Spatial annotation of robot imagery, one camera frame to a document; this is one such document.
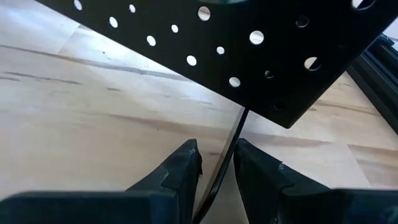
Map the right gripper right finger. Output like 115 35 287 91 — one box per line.
233 138 398 224

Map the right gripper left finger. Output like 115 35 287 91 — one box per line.
0 138 203 224

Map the black metal pegboard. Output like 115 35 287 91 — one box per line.
35 0 398 224

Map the black aluminium table frame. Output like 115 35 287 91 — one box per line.
346 33 398 135

